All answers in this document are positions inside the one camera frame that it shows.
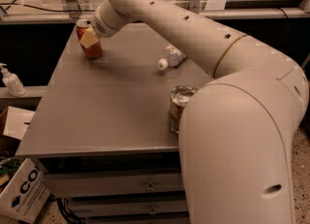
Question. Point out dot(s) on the white printed cardboard box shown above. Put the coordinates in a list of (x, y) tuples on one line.
[(25, 194)]

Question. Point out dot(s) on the open brown cardboard box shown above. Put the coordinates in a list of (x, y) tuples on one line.
[(13, 125)]

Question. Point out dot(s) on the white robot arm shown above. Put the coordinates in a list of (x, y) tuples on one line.
[(236, 133)]

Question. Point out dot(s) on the grey drawer cabinet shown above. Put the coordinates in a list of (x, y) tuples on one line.
[(101, 133)]

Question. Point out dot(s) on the red coke can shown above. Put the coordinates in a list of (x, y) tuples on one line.
[(92, 52)]

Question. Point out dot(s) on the white pump dispenser bottle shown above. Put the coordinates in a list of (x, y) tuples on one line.
[(12, 81)]

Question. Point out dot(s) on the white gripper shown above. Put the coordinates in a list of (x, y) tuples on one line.
[(104, 23)]

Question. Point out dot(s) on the clear plastic water bottle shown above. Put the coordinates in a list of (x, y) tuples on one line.
[(172, 57)]

